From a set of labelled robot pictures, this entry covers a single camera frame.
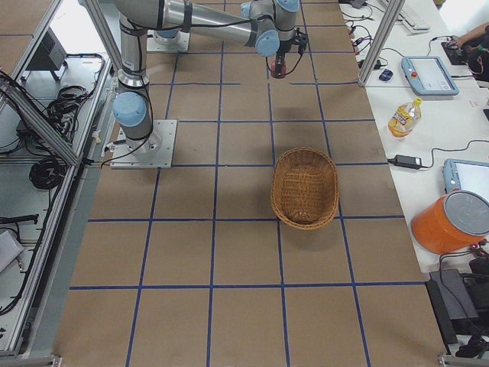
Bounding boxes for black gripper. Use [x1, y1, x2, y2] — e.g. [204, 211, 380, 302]
[274, 44, 290, 66]

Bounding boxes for light red apple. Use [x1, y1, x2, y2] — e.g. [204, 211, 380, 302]
[270, 62, 287, 79]

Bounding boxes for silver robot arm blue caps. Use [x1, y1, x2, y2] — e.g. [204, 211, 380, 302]
[113, 1, 300, 157]

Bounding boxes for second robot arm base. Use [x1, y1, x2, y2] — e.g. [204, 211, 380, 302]
[154, 30, 180, 44]

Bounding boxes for woven wicker basket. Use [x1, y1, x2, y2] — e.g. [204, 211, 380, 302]
[270, 147, 339, 230]

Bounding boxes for small dark blue pouch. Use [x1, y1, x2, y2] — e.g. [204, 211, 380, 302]
[378, 69, 393, 82]

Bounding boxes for white keyboard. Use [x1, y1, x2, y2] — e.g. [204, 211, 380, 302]
[398, 2, 431, 34]

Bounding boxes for yellow drink bottle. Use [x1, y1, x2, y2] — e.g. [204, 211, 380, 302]
[387, 98, 423, 138]

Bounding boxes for blue teach pendant tablet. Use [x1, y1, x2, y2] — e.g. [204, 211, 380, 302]
[401, 56, 459, 96]

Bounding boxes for black power adapter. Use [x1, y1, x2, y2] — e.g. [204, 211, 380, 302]
[387, 154, 423, 170]

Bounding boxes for orange bucket grey lid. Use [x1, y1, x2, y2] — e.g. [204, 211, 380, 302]
[410, 190, 488, 255]

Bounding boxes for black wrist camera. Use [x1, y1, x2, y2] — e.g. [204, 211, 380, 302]
[294, 28, 309, 56]

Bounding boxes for aluminium frame post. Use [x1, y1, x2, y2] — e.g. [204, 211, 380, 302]
[358, 0, 405, 87]

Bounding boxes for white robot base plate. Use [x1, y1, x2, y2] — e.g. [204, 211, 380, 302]
[109, 119, 177, 169]

